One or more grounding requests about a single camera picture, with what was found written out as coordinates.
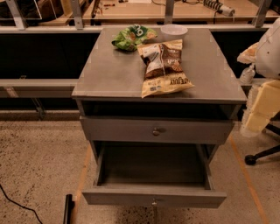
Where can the black bar on floor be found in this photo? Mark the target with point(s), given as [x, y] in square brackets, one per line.
[69, 206]

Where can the grey top drawer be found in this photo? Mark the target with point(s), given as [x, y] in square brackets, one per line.
[155, 130]

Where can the grey drawer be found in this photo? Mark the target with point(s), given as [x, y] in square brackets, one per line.
[153, 175]
[155, 130]

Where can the hand sanitizer bottle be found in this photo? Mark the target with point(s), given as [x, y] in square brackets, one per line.
[248, 74]

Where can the green chip bag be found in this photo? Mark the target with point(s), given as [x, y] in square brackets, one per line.
[133, 36]

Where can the white power strip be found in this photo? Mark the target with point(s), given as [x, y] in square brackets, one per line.
[219, 7]

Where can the grey wooden drawer cabinet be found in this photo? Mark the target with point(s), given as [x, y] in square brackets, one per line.
[111, 85]

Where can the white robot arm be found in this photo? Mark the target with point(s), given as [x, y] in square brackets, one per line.
[263, 101]

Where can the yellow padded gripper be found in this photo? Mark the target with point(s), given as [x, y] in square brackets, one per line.
[269, 57]

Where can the brown yellow snack bag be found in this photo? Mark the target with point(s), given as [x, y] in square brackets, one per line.
[164, 73]

